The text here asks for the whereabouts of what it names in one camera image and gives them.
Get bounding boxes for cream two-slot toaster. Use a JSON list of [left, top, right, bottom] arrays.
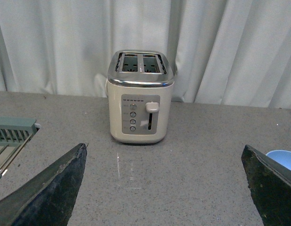
[[106, 49, 174, 144]]

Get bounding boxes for green dish rack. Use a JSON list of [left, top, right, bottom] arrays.
[[0, 116, 40, 179]]

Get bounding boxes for blue bowl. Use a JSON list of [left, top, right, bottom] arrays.
[[266, 150, 291, 170]]

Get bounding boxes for white curtain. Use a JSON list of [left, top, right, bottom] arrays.
[[0, 0, 291, 108]]

